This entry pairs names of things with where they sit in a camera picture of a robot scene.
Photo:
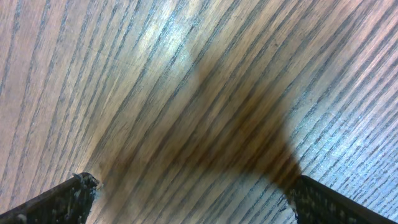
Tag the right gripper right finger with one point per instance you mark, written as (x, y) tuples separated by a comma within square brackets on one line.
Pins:
[(313, 202)]

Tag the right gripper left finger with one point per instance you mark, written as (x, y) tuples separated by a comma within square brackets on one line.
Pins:
[(68, 202)]

